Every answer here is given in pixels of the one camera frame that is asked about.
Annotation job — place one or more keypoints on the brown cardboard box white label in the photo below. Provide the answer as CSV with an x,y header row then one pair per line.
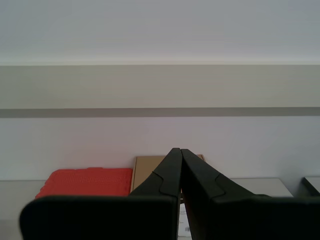
x,y
145,175

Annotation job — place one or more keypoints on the red plastic tool case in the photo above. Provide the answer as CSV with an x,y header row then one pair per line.
x,y
87,182

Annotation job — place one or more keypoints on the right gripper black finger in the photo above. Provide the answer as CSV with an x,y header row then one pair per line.
x,y
100,217
250,217

